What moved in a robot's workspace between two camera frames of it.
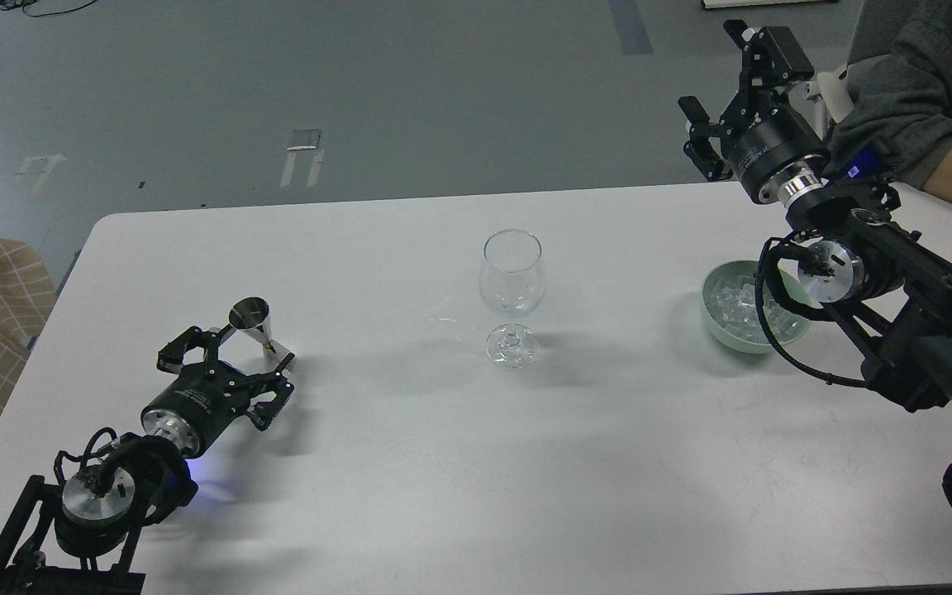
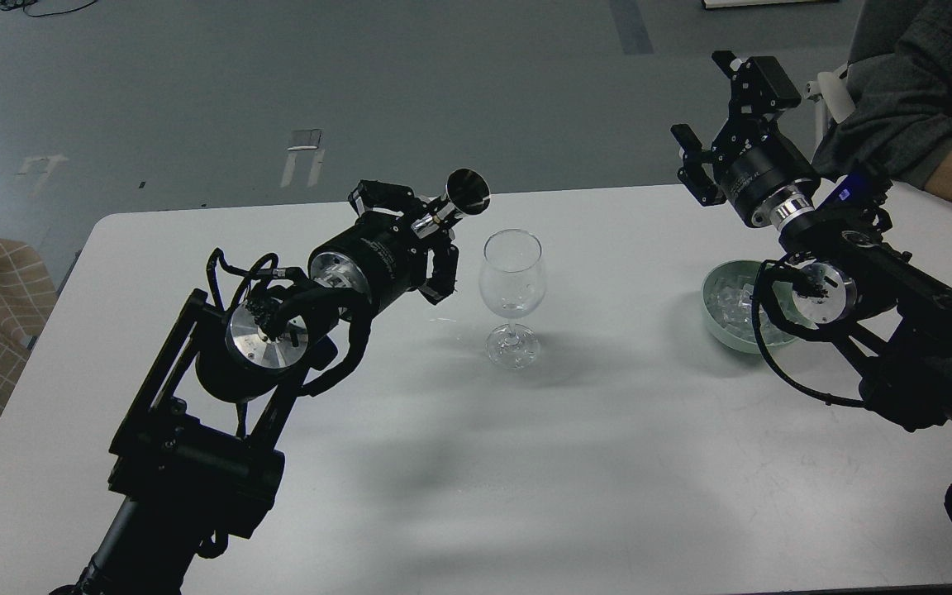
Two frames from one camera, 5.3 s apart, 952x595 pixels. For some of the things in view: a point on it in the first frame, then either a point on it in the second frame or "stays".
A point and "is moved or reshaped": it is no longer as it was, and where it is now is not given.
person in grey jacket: x=925 y=81 stays
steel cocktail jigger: x=252 y=314 is moved or reshaped
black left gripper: x=206 y=397 -> x=382 y=254
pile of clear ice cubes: x=732 y=302 stays
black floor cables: x=11 y=4 stays
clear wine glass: x=511 y=278 stays
